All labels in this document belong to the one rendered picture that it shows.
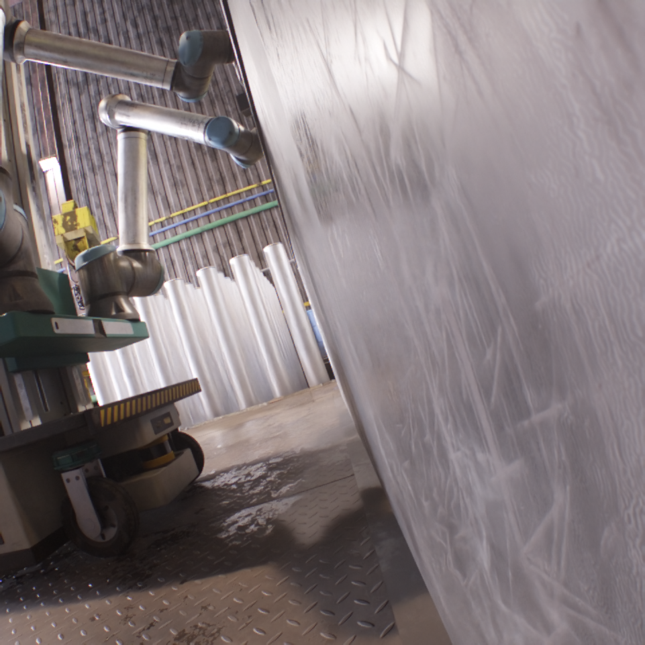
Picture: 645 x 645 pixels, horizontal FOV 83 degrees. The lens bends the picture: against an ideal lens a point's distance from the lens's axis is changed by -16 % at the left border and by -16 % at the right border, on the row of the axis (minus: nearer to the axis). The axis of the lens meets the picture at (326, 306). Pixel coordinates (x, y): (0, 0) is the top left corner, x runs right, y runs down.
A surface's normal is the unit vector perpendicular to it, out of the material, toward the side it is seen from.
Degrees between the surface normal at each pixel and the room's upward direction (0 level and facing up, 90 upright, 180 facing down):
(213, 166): 90
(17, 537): 90
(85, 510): 90
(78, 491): 90
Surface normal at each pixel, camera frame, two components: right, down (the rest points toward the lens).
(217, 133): -0.25, 0.07
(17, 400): 0.95, -0.33
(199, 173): 0.02, -0.08
